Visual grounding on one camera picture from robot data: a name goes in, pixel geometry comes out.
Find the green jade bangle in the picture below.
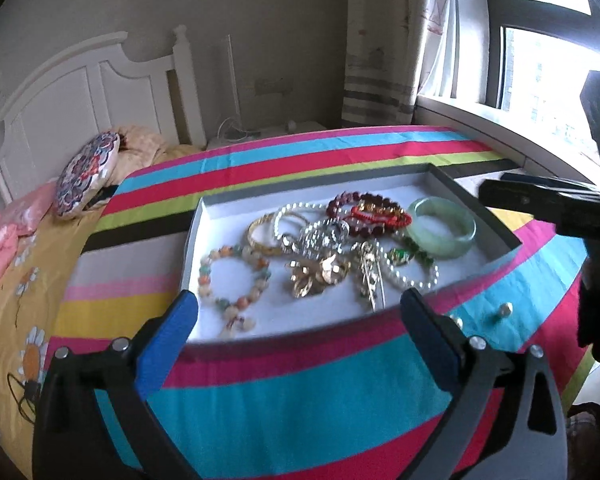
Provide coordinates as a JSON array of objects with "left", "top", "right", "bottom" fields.
[{"left": 406, "top": 196, "right": 477, "bottom": 259}]

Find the green gold pendant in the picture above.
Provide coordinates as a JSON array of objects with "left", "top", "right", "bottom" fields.
[{"left": 387, "top": 236, "right": 434, "bottom": 269}]

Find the dark red bead bracelet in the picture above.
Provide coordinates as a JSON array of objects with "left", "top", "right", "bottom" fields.
[{"left": 325, "top": 190, "right": 406, "bottom": 236}]

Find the white pearl necklace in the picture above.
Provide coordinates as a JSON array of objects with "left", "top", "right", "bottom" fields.
[{"left": 272, "top": 201, "right": 440, "bottom": 294}]

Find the silver rhinestone brooch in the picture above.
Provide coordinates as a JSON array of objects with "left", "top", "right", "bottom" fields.
[{"left": 298, "top": 218, "right": 350, "bottom": 258}]

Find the pastel stone bead bracelet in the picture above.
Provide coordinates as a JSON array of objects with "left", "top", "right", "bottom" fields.
[{"left": 198, "top": 244, "right": 273, "bottom": 336}]

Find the gold flower brooch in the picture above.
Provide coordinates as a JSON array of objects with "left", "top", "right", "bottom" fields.
[{"left": 286, "top": 254, "right": 351, "bottom": 299}]

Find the gold bangle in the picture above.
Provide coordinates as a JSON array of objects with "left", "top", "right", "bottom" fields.
[{"left": 245, "top": 212, "right": 284, "bottom": 257}]

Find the loose pearl earring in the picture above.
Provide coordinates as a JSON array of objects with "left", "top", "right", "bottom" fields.
[{"left": 498, "top": 302, "right": 514, "bottom": 318}]

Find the yellow flower bedsheet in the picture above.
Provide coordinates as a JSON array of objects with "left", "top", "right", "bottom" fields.
[{"left": 0, "top": 210, "right": 102, "bottom": 479}]

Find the striped colourful bed cover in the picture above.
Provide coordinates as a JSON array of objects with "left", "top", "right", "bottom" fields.
[{"left": 49, "top": 126, "right": 591, "bottom": 479}]

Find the striped curtain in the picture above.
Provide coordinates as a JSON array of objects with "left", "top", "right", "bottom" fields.
[{"left": 341, "top": 0, "right": 453, "bottom": 127}]

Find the pink folded quilt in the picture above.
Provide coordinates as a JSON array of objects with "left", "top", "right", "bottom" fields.
[{"left": 0, "top": 181, "right": 56, "bottom": 281}]

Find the grey shallow cardboard box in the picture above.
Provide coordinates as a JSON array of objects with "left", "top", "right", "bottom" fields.
[{"left": 181, "top": 164, "right": 521, "bottom": 344}]

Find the round patterned cushion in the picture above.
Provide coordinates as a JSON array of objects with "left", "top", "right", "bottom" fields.
[{"left": 54, "top": 130, "right": 120, "bottom": 220}]

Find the white nightstand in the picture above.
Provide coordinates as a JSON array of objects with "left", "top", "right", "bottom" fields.
[{"left": 207, "top": 120, "right": 325, "bottom": 150}]

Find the beige pillow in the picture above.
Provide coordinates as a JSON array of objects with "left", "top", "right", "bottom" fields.
[{"left": 116, "top": 125, "right": 201, "bottom": 176}]

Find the white wooden headboard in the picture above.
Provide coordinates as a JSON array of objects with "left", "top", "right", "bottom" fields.
[{"left": 0, "top": 25, "right": 207, "bottom": 204}]

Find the window frame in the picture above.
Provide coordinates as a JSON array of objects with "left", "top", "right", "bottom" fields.
[{"left": 415, "top": 0, "right": 600, "bottom": 184}]

